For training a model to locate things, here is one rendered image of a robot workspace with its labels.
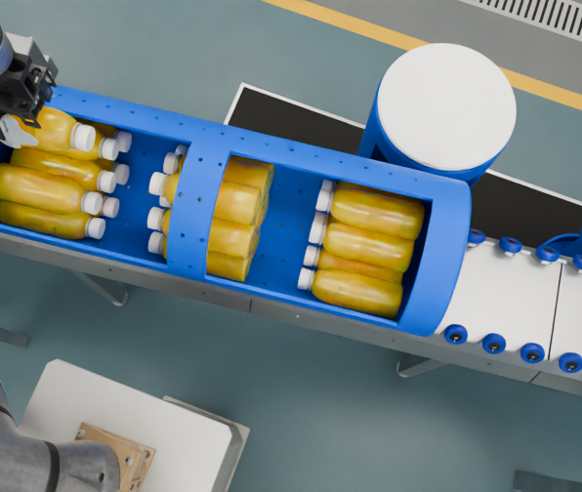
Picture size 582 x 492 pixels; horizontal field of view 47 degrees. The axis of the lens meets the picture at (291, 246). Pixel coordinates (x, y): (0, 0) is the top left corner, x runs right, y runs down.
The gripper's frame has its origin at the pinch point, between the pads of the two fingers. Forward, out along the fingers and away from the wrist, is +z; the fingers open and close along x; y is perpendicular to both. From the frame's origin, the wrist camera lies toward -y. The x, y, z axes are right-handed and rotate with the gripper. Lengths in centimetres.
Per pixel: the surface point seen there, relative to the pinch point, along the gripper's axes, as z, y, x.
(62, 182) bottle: 15.6, 3.6, -3.5
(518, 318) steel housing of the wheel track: 32, 93, -3
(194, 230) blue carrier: 6.6, 29.8, -8.4
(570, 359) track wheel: 26, 102, -10
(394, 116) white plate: 22, 59, 28
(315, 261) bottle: 25, 51, -4
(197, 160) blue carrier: 3.9, 27.4, 2.4
